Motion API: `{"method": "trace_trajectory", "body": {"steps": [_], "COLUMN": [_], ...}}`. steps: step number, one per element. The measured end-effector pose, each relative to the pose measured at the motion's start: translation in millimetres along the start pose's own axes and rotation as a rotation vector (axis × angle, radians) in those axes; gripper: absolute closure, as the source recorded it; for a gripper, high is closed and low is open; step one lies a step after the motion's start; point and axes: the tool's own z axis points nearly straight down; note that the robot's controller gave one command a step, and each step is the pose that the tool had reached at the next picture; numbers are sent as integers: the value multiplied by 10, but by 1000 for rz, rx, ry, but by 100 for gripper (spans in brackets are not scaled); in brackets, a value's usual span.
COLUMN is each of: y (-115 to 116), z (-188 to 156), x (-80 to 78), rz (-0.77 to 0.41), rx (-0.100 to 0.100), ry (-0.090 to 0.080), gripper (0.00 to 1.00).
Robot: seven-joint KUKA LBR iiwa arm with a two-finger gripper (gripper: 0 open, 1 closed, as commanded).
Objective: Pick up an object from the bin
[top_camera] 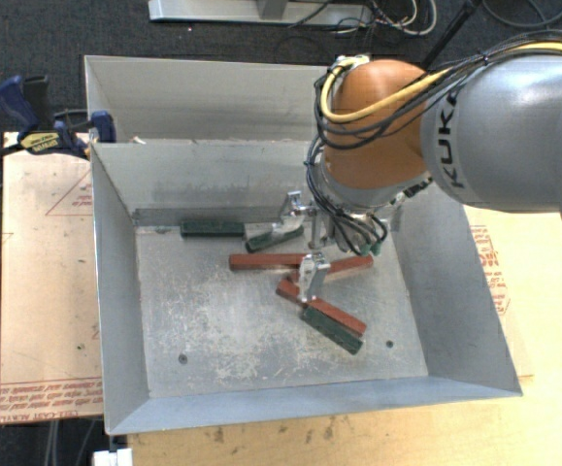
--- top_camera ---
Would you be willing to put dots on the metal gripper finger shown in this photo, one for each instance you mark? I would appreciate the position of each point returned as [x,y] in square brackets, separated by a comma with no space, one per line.
[310,272]
[294,208]

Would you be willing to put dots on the grey metal bin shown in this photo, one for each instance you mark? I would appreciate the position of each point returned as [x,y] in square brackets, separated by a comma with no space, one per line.
[241,338]

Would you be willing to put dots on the brown cardboard board, red print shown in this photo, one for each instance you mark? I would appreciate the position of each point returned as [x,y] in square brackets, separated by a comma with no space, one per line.
[42,284]

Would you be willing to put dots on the red-brown flat block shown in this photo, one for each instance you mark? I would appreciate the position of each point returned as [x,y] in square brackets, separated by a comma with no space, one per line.
[261,261]
[351,265]
[341,317]

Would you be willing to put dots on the dark green flat block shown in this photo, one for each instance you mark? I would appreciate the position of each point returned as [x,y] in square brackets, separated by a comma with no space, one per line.
[212,227]
[261,242]
[334,332]

